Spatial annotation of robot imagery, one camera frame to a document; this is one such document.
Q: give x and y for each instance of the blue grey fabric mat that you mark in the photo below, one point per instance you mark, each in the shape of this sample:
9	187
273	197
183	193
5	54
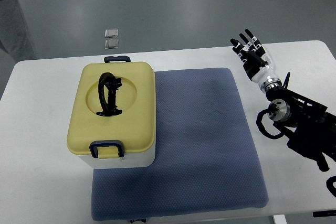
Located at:
205	157

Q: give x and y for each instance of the yellow storage box lid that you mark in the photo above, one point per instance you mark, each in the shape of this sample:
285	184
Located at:
114	112

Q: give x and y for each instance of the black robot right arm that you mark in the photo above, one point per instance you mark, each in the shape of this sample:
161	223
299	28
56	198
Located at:
310	129

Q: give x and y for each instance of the black label under table edge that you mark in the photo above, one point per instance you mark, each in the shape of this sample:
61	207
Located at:
326	213

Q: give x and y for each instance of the white storage box base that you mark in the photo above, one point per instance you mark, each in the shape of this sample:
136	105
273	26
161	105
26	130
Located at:
133	160

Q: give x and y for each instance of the upper silver floor plate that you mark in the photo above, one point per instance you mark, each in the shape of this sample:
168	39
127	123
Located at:
111	32

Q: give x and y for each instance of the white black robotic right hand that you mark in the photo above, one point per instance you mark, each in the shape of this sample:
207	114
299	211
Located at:
257	62

